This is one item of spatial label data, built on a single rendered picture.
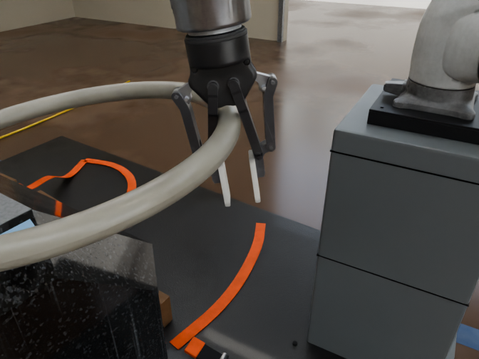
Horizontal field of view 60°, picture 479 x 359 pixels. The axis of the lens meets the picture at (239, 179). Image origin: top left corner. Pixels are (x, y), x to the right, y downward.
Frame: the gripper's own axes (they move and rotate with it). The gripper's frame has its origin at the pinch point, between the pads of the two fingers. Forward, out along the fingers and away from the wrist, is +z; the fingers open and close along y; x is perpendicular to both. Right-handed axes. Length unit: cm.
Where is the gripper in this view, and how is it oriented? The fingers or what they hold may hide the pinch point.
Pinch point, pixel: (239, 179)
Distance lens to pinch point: 57.7
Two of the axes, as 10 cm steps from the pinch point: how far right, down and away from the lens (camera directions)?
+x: 0.2, 4.8, -8.8
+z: 1.4, 8.7, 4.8
